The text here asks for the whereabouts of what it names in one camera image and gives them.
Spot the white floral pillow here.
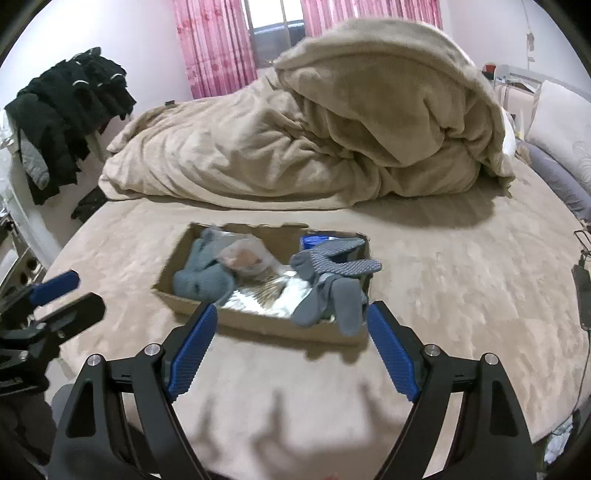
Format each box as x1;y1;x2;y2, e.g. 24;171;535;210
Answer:
526;80;591;178

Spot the grey headboard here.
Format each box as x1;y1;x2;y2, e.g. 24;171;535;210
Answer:
494;65;591;103

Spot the black phone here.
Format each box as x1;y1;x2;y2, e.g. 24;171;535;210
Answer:
571;264;591;331

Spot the trash bin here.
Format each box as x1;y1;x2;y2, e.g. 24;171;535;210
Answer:
544;410;579;468

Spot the dark bag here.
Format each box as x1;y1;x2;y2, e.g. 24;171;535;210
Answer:
71;187;108;222

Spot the window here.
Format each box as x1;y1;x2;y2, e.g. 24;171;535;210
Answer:
244;0;306;68

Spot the grey dotted-sole sock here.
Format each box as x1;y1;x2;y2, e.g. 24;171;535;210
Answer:
290;237;384;337

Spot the pink curtain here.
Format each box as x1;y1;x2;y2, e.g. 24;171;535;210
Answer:
300;0;444;38
173;0;258;100

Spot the clear bag of cotton swabs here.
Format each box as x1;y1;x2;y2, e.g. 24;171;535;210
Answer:
222;272;315;319

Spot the grey metal stand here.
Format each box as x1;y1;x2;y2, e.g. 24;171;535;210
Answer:
0;217;44;302

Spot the white sock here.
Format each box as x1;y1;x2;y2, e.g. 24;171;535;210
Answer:
281;277;317;305

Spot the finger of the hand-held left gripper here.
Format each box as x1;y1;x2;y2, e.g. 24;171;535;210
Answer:
41;294;106;344
0;271;79;324

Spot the beige fleece blanket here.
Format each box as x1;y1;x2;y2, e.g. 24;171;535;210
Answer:
99;17;515;210

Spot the blue packet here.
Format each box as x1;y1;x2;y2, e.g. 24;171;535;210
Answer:
300;234;343;253

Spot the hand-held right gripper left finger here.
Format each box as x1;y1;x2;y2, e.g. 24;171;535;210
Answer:
48;302;218;480

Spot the clear bag of snacks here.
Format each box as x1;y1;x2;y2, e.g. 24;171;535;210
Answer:
217;233;282;280

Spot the white quilt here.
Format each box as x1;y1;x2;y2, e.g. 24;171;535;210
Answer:
500;108;516;158

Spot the black charging cable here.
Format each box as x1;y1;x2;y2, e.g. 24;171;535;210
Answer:
573;228;591;407

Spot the pile of black clothes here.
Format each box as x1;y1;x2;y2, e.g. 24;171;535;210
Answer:
4;46;138;206

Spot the cardboard box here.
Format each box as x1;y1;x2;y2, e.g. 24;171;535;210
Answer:
151;222;372;347

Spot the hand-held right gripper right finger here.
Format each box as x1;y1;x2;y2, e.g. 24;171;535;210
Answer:
367;300;539;480

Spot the grey pillow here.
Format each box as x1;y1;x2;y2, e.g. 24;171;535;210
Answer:
517;141;591;222

